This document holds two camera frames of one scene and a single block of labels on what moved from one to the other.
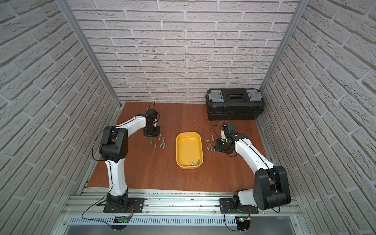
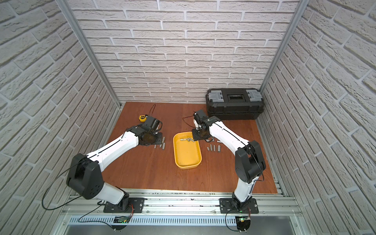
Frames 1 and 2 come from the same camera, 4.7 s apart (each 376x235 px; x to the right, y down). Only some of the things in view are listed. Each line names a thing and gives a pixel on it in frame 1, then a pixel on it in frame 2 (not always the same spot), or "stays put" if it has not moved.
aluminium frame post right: x=301 y=8 stays put
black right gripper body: x=222 y=146 -> x=198 y=135
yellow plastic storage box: x=189 y=148 stays put
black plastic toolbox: x=234 y=104 stays put
